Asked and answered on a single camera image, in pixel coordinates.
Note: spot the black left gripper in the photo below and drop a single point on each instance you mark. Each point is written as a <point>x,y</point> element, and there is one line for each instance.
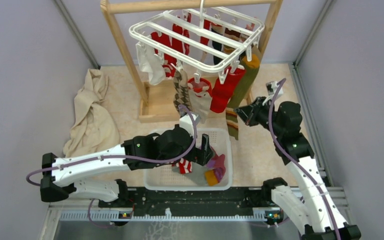
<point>204,155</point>

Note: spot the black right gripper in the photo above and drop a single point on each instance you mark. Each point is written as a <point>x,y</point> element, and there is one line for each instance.
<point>248,114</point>

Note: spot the maroon purple sock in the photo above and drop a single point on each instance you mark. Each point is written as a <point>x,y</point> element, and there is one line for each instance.
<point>216,168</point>

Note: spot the red white striped sock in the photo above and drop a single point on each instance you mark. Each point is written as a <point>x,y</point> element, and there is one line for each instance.
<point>183,166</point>

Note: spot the olive green striped sock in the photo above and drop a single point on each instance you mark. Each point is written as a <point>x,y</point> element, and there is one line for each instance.
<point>243,87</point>

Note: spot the white perforated plastic basket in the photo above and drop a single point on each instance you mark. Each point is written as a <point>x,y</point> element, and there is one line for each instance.
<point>164,179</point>

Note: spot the brown argyle sock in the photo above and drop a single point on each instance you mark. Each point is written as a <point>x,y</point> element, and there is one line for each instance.
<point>181,96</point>

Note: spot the wooden hanger rack frame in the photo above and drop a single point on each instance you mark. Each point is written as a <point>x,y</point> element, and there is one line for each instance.
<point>156,101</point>

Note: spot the white plastic clip hanger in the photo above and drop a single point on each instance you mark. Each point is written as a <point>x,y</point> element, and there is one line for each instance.
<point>204,37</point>

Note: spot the grey striped sock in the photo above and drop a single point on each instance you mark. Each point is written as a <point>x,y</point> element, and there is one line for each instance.
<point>197,174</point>

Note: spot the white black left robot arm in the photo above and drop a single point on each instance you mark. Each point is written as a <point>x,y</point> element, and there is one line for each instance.
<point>65,177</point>

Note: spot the black sock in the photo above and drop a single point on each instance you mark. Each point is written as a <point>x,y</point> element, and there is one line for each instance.
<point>217,29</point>

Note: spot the tan brown sock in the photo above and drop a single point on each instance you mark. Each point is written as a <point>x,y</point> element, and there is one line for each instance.
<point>236,36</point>

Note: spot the beige crumpled cloth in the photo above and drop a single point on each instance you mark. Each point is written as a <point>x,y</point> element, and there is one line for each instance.
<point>94,129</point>

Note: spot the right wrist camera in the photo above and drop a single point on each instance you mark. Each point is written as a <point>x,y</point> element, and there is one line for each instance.
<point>272,87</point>

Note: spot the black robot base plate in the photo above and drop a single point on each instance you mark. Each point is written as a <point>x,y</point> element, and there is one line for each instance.
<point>241,201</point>

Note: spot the white slotted cable duct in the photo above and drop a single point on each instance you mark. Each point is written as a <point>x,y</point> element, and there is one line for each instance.
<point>116,216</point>

